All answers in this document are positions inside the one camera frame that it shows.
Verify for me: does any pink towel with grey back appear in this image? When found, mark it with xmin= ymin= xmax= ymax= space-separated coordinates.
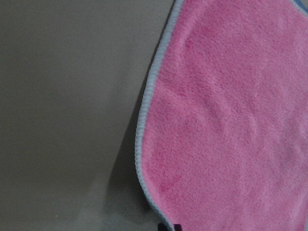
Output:
xmin=135 ymin=0 xmax=308 ymax=231

